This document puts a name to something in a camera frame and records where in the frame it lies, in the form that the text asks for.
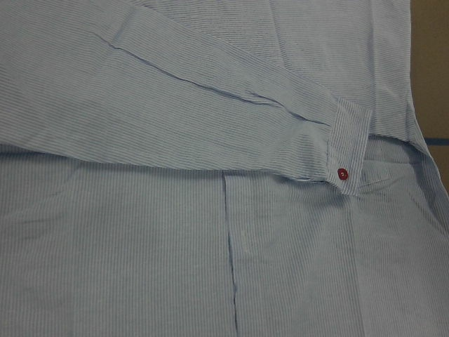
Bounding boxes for light blue striped shirt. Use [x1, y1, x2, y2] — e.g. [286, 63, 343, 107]
[1, 1, 448, 336]

